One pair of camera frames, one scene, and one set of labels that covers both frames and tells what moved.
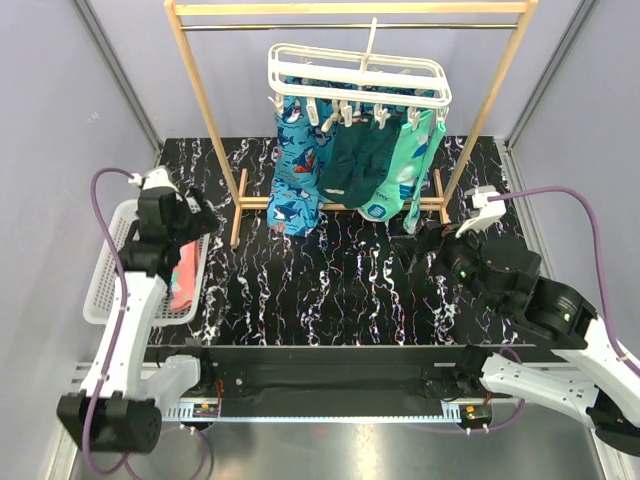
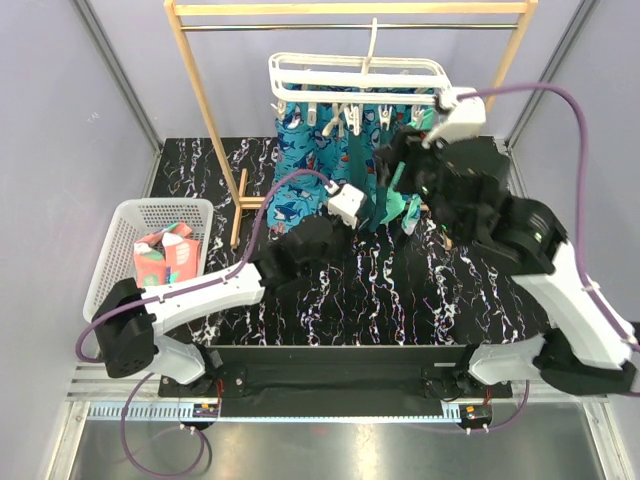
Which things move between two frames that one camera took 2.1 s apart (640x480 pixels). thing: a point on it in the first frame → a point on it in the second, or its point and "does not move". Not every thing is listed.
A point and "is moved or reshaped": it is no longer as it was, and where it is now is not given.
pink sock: x=185 y=273 is moved or reshaped
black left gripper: x=204 y=221 → x=350 y=234
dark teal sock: x=337 y=173 → x=358 y=180
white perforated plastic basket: x=103 y=273 does not move
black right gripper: x=410 y=246 → x=401 y=146
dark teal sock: x=372 y=158 → x=381 y=134
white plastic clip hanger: x=356 y=78 does not move
